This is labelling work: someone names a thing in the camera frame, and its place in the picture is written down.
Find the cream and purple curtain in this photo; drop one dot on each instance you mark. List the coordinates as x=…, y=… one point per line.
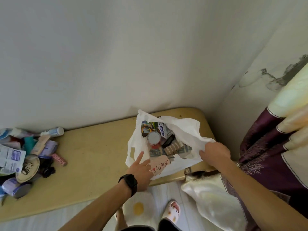
x=264, y=141

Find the person's right forearm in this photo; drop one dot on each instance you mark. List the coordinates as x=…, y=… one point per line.
x=260, y=199

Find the pink dotted tube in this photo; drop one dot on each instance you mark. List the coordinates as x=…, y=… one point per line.
x=59, y=159

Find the light wooden cabinet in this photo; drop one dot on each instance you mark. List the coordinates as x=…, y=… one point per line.
x=96, y=153

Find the black shorts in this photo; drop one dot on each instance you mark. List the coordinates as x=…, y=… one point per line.
x=168, y=226

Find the person's left leg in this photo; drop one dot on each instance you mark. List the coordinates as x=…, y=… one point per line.
x=120, y=221

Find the blue white blister pack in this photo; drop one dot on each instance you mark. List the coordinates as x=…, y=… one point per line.
x=4, y=133

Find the black bar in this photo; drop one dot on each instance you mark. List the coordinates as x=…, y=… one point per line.
x=168, y=141

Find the red can with silver lid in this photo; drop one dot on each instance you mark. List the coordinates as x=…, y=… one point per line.
x=154, y=137

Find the white bottle with pink cap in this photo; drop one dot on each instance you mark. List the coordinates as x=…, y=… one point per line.
x=19, y=132

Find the small black accessory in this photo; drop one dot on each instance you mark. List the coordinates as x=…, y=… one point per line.
x=47, y=170

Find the white blue printed packet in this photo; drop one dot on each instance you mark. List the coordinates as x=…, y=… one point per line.
x=12, y=158

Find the peach sachet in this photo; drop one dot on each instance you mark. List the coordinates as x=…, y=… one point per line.
x=41, y=145

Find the lilac white can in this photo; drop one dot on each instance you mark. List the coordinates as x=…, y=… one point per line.
x=49, y=149
x=14, y=187

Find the white plastic bag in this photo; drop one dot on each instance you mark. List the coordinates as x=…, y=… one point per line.
x=185, y=127

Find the cream spotted right slipper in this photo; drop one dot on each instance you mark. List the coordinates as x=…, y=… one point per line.
x=172, y=209

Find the beige hair claw clip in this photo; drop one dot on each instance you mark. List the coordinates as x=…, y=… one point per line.
x=172, y=147

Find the teal bottle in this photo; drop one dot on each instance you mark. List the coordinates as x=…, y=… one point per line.
x=29, y=144

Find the colourful picture packet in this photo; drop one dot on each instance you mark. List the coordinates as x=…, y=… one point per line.
x=151, y=126

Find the black smartwatch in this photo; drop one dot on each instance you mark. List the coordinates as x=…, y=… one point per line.
x=128, y=181

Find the person's right hand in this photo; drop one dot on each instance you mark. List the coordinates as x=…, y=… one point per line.
x=216, y=155

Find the person's left hand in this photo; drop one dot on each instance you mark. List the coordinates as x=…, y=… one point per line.
x=143, y=175

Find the pink soft pack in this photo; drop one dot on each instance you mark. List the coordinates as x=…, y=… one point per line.
x=12, y=144

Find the person's left forearm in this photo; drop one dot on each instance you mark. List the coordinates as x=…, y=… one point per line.
x=101, y=209

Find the black pouch with green label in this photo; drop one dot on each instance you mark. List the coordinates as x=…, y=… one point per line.
x=6, y=180

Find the white blue bottle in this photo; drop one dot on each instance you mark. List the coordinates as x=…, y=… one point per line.
x=53, y=132

